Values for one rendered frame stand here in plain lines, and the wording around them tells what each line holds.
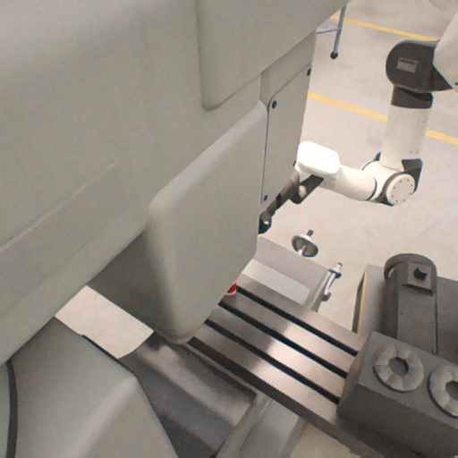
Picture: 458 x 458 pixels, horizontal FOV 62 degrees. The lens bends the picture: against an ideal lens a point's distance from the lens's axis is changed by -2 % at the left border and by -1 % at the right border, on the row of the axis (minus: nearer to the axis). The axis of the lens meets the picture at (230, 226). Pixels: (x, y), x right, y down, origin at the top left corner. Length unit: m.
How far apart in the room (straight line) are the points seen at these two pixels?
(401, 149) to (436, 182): 2.06
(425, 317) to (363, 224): 1.13
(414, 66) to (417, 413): 0.68
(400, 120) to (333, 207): 1.66
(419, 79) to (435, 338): 0.89
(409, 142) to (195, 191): 0.73
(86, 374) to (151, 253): 0.11
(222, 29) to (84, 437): 0.29
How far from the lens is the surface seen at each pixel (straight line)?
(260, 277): 1.22
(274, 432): 1.66
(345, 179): 0.94
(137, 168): 0.27
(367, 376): 0.80
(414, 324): 1.50
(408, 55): 0.96
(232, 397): 1.01
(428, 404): 0.82
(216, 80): 0.31
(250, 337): 1.00
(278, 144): 0.52
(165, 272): 0.36
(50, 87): 0.21
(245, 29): 0.32
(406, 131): 0.99
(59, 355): 0.33
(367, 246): 2.44
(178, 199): 0.31
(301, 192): 0.85
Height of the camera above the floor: 1.80
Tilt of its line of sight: 49 degrees down
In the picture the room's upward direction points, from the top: straight up
